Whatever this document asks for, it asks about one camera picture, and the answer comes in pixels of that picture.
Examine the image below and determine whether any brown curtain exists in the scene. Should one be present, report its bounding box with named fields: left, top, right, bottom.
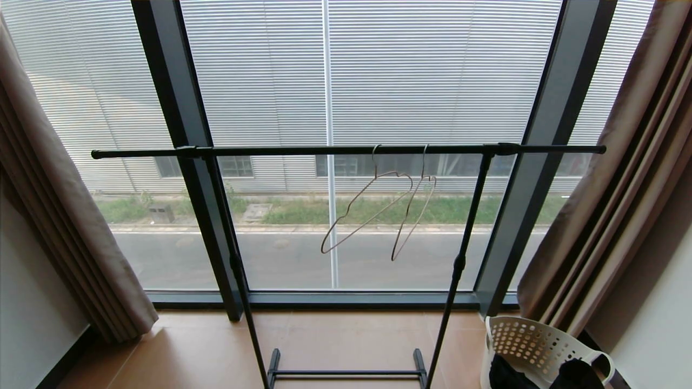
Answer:
left=516, top=0, right=692, bottom=339
left=0, top=16, right=159, bottom=344

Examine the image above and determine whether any pink clothes hanger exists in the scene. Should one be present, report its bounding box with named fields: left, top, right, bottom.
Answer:
left=320, top=145, right=415, bottom=255
left=390, top=144, right=437, bottom=262

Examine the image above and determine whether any heap of clothes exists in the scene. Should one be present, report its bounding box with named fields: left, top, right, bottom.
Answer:
left=489, top=353, right=607, bottom=389

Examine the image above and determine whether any white laundry basket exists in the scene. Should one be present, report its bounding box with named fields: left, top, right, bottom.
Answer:
left=480, top=316, right=617, bottom=389

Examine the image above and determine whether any black clothes rack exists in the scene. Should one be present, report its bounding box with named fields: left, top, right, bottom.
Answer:
left=91, top=143, right=607, bottom=389

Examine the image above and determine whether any window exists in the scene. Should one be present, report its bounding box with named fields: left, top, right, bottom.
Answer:
left=0, top=0, right=656, bottom=312

